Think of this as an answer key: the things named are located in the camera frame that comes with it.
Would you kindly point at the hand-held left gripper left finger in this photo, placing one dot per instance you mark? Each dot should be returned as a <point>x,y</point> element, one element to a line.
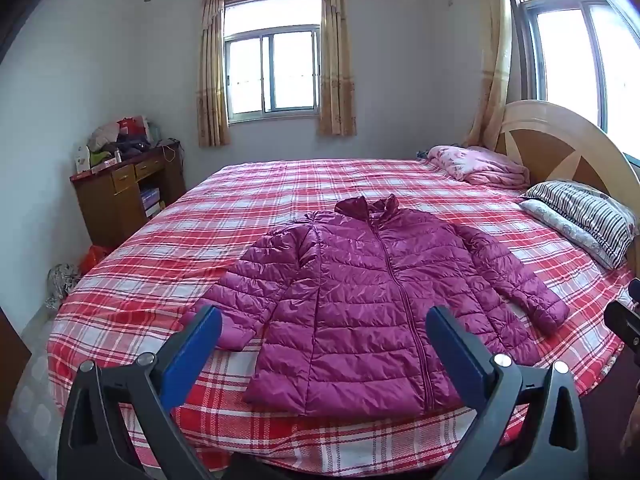
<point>196,352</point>

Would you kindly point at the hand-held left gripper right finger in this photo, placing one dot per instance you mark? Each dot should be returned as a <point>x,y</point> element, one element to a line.
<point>456,354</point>

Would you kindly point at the magenta quilted puffer jacket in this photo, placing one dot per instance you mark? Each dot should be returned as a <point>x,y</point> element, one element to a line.
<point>350,310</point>

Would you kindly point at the pile of clothes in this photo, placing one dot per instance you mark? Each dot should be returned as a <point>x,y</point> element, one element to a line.
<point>127,140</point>

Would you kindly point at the person's right hand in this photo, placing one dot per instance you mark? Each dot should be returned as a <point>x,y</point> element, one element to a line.
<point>631,425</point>

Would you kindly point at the black white striped pillow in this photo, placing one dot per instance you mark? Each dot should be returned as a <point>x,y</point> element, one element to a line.
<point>587,210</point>

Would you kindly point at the white floral pillow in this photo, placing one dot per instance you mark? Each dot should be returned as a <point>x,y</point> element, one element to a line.
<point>555,221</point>

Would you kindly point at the bed with red plaid sheet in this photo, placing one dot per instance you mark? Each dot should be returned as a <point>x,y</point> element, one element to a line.
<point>200,220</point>

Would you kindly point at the orange plastic bag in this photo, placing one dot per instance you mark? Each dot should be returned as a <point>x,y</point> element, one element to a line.
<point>95,259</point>

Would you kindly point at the patterned grey white bag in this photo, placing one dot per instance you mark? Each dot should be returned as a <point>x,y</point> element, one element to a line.
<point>61,285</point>

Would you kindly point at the stack of boxes in desk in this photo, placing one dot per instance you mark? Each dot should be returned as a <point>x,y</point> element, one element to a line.
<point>150,202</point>

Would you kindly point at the brown wooden desk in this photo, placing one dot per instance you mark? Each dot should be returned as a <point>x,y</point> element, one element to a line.
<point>107,205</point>

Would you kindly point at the brown wooden door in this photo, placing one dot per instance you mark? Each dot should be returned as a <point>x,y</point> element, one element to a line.
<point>12,360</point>

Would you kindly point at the folded pink floral blanket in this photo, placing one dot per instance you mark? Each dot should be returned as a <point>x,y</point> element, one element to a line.
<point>480,165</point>

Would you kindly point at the wooden bed headboard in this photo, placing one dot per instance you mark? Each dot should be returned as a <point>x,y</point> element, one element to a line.
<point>550,142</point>

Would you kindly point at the green pink flat box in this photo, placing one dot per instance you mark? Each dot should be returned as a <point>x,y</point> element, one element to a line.
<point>104,161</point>

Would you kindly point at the white carton box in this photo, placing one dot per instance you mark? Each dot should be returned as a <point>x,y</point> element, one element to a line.
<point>82,160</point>

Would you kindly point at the red paper bag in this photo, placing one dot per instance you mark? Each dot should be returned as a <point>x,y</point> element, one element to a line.
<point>132,125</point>

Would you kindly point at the beige floral curtain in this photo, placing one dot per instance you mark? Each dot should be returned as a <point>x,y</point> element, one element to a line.
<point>212,70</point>
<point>336,60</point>

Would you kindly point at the large dark-framed window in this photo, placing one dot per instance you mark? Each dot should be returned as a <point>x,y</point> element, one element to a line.
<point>575,45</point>

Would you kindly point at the long beige curtain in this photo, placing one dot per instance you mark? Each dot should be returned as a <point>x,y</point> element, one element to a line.
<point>492,60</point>

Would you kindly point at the small sliding window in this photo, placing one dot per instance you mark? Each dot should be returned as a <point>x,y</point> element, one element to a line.
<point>272,55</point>

